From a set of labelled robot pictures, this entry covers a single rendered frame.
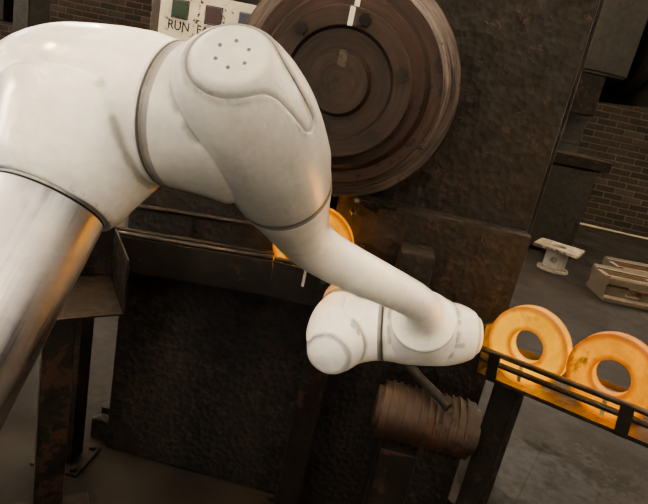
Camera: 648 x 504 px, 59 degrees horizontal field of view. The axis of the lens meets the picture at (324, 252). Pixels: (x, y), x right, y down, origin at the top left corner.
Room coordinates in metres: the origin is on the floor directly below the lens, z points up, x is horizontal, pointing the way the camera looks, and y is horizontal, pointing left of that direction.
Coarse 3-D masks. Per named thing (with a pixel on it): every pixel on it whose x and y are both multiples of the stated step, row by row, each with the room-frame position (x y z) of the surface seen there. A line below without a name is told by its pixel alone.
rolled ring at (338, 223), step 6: (330, 210) 1.25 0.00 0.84; (330, 216) 1.24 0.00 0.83; (336, 216) 1.24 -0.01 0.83; (342, 216) 1.27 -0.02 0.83; (330, 222) 1.24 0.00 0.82; (336, 222) 1.24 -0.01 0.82; (342, 222) 1.24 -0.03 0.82; (336, 228) 1.24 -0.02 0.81; (342, 228) 1.24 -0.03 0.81; (348, 228) 1.25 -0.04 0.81; (342, 234) 1.24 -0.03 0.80; (348, 234) 1.24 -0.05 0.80; (348, 240) 1.24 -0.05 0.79; (276, 252) 1.26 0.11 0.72
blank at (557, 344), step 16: (496, 320) 1.08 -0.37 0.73; (512, 320) 1.06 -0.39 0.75; (528, 320) 1.04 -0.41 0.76; (544, 320) 1.02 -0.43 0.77; (560, 320) 1.03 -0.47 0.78; (496, 336) 1.07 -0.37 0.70; (512, 336) 1.05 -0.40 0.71; (544, 336) 1.01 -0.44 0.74; (560, 336) 1.00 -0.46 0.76; (512, 352) 1.05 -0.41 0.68; (544, 352) 1.01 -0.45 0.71; (560, 352) 0.99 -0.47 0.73; (544, 368) 1.00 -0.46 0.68; (560, 368) 0.98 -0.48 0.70; (528, 384) 1.01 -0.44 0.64
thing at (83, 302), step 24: (120, 240) 1.11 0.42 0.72; (96, 264) 1.17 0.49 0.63; (120, 264) 1.08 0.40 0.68; (96, 288) 1.11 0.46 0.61; (120, 288) 1.06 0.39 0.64; (72, 312) 0.99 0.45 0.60; (96, 312) 1.00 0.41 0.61; (120, 312) 1.02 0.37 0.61; (48, 336) 1.01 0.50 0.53; (72, 336) 1.03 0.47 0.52; (48, 360) 1.01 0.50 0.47; (72, 360) 1.04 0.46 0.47; (48, 384) 1.01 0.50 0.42; (48, 408) 1.02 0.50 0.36; (48, 432) 1.02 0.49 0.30; (48, 456) 1.02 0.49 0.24; (48, 480) 1.02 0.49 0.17
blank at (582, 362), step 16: (592, 336) 0.96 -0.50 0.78; (608, 336) 0.95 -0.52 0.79; (624, 336) 0.94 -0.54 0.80; (576, 352) 0.97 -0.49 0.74; (592, 352) 0.96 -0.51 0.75; (608, 352) 0.94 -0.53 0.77; (624, 352) 0.93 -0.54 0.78; (640, 352) 0.91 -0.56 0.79; (576, 368) 0.97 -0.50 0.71; (592, 368) 0.95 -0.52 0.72; (640, 368) 0.91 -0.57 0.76; (592, 384) 0.95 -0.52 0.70; (640, 384) 0.90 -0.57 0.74; (640, 400) 0.89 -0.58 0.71; (608, 416) 0.92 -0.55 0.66; (640, 416) 0.89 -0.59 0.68
